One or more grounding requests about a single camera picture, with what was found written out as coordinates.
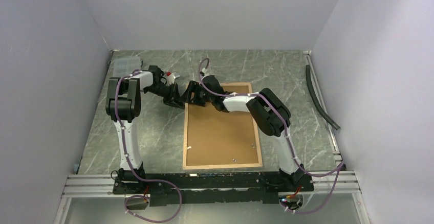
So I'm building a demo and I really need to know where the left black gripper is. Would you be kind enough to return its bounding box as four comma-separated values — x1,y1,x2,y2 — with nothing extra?
145,82,186,109

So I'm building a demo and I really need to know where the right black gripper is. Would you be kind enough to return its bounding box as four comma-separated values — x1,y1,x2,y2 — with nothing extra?
179,81,214,107

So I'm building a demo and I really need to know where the brown backing board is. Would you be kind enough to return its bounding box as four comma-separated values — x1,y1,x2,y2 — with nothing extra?
186,85,260,167

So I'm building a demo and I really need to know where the white wooden picture frame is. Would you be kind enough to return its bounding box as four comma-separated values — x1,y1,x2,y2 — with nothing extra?
182,82,264,171

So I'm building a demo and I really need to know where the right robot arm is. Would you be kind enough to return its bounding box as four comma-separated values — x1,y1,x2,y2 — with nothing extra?
180,75,305,191

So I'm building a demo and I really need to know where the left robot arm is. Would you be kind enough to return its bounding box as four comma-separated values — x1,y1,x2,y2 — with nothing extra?
105,65,185,193

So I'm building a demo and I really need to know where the clear plastic compartment box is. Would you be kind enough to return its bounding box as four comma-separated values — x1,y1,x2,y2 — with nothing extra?
112,56,143,77

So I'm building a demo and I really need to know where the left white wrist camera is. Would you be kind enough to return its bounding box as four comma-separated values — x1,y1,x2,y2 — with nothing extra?
164,72,181,85

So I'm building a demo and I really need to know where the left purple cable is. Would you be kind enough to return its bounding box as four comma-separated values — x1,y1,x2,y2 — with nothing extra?
114,68,183,223

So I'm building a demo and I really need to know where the black corrugated hose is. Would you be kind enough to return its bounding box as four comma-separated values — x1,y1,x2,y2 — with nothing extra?
305,64,341,130

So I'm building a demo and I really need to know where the aluminium extrusion rail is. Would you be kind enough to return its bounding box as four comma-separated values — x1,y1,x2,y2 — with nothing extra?
62,170,371,223

